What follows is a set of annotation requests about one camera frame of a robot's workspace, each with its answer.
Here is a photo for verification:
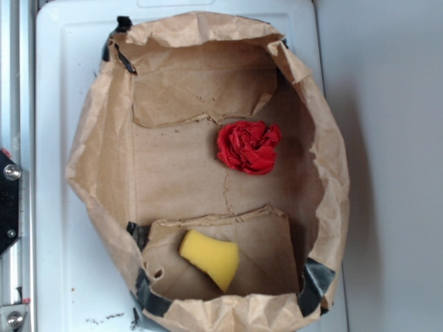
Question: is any red paper ball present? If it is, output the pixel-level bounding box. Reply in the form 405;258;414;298
217;121;282;176

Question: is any black tape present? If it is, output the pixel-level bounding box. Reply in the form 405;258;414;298
127;221;172;317
298;257;336;317
101;16;138;75

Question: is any brown paper bag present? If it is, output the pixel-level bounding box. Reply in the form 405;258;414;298
66;12;350;331

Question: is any aluminium frame rail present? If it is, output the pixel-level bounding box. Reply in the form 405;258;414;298
1;1;39;331

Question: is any black mounting bracket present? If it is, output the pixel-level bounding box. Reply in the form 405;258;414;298
0;148;22;257

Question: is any black tape back left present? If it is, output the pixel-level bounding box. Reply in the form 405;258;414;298
101;16;138;75

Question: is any black tape front right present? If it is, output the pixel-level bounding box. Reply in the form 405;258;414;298
298;257;336;317

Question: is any black tape front left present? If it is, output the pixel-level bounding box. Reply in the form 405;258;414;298
127;221;172;317

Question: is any yellow sponge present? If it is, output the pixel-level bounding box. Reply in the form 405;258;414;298
179;230;239;293

